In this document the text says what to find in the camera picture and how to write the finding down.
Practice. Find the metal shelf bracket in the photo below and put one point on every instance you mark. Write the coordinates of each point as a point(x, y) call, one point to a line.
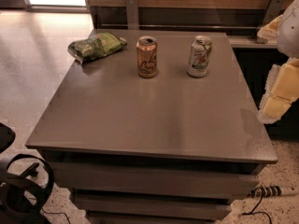
point(132, 14)
point(272, 11)

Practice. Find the left metal shelf bracket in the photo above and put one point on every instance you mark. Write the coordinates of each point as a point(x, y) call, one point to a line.
point(132, 14)

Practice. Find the green chip bag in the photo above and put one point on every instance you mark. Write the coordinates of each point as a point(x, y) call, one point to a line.
point(96, 47)

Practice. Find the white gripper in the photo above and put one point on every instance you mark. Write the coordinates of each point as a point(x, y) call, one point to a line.
point(289, 32)

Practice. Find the grey drawer cabinet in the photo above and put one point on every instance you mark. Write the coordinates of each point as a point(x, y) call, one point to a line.
point(171, 149)

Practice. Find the black office chair base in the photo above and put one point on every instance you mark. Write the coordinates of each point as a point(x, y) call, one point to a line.
point(21, 199)

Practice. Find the white green soda can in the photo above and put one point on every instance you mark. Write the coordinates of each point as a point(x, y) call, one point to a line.
point(201, 48)

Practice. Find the orange soda can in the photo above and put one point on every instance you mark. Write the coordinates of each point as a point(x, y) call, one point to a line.
point(146, 48)

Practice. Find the right metal shelf bracket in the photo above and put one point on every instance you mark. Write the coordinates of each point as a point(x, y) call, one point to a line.
point(272, 11)

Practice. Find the white power strip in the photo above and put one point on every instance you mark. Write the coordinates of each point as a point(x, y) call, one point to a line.
point(273, 191)

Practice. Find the wooden wall counter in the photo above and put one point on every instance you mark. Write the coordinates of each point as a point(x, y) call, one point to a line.
point(233, 17)

